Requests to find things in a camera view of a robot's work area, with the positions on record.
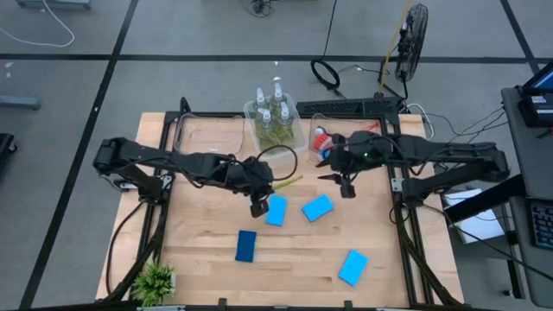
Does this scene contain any clear acrylic handled bin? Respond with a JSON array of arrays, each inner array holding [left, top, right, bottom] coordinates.
[[173, 111, 246, 157], [308, 111, 385, 164]]

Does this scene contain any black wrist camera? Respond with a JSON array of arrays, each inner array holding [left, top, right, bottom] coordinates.
[[340, 175, 357, 200], [249, 197, 270, 219]]

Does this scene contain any black floor fan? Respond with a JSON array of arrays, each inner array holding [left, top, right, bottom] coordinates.
[[395, 3, 429, 83]]

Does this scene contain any green potted plant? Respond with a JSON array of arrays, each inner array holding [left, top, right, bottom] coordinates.
[[129, 258, 177, 308]]

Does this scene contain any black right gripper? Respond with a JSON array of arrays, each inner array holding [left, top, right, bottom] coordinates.
[[315, 131, 392, 183]]

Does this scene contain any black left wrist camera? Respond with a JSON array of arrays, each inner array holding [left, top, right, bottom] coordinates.
[[249, 197, 270, 219]]

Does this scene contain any translucent plastic tub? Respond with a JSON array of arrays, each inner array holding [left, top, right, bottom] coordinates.
[[242, 93, 308, 169]]

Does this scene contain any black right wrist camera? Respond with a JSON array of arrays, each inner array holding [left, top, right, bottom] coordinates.
[[340, 175, 357, 200]]

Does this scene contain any computer monitor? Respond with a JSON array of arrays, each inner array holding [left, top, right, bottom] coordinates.
[[520, 62, 553, 97]]

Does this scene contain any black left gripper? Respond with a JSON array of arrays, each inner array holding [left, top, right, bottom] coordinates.
[[224, 155, 277, 196]]

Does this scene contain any black standing fan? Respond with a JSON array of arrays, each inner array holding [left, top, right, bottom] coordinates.
[[378, 0, 411, 97]]

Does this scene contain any yellow-green dish brush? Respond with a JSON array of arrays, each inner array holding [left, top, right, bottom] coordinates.
[[271, 174, 304, 191]]

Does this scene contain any white floor cable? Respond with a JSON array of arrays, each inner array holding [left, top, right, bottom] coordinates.
[[0, 0, 75, 48]]

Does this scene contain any red dish brush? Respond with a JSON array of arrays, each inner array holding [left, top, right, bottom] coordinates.
[[311, 122, 382, 153]]

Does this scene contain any black coiled floor cable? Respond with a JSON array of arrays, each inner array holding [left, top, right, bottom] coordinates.
[[309, 0, 346, 98]]

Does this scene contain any black desktop box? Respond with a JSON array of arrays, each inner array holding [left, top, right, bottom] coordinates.
[[518, 92, 553, 129]]

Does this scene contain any blue sponge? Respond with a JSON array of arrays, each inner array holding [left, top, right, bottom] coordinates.
[[234, 229, 257, 263], [264, 194, 289, 227], [301, 194, 335, 223], [337, 249, 370, 288]]

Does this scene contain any black keyboard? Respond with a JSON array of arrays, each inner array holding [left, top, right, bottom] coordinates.
[[530, 200, 553, 251]]

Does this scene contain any grey desk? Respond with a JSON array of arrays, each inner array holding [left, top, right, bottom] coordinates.
[[500, 60, 553, 308]]

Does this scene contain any black arm base cable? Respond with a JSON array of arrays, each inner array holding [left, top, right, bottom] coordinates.
[[105, 197, 149, 299], [387, 201, 407, 226]]

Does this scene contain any clear pump soap bottle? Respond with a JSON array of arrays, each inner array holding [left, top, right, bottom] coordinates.
[[252, 87, 270, 126], [257, 108, 277, 150], [270, 76, 287, 117], [276, 101, 297, 148]]

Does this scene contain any black right arm base cable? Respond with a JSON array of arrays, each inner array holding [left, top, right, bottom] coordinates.
[[387, 201, 407, 226]]

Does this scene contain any black left arm base cable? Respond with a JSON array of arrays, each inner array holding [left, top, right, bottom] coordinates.
[[105, 197, 149, 299]]

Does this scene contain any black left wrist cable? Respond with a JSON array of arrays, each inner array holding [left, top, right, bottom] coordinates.
[[257, 144, 299, 182]]

